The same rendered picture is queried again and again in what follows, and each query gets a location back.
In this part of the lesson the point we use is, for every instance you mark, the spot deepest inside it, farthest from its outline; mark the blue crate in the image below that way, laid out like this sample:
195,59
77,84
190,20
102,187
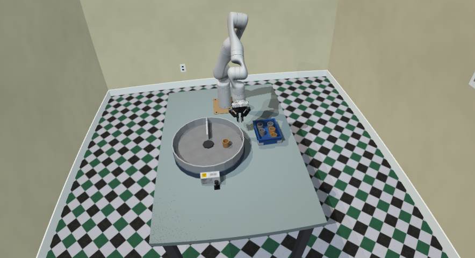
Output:
266,139

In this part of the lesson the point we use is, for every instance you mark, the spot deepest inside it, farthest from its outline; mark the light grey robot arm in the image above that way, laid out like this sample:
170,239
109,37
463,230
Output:
225,74

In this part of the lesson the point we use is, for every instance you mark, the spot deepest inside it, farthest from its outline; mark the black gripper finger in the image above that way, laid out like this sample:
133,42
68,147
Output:
244,114
233,114

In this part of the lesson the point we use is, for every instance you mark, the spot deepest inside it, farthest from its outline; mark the grey round turntable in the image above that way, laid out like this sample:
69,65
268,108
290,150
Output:
203,156

